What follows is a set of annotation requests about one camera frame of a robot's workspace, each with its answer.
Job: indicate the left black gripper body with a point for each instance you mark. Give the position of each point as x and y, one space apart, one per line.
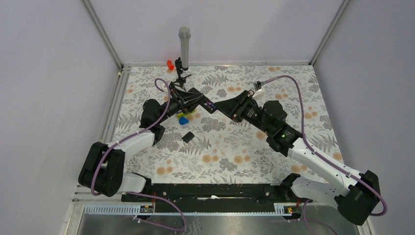
175 105

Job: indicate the orange plastic piece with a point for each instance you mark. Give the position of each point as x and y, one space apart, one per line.
170 65

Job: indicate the black battery cover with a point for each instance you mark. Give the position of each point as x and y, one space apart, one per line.
188 137

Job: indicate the grey microphone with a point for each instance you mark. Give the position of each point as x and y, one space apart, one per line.
184 36

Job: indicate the black tripod mic stand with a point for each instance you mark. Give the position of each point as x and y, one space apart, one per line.
181 80

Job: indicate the floral table mat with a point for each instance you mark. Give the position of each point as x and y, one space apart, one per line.
224 151

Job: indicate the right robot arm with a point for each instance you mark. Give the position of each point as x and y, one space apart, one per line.
354 194

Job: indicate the green yellow block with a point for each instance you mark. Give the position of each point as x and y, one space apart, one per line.
181 114

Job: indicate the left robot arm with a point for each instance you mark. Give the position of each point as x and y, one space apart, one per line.
103 170

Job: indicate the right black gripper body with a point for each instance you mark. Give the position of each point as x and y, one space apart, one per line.
247 110

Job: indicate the blue plastic piece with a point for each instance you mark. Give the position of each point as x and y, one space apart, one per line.
183 121

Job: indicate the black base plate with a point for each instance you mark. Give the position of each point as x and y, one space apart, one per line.
215 198

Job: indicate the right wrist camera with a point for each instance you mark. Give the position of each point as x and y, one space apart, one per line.
258 90

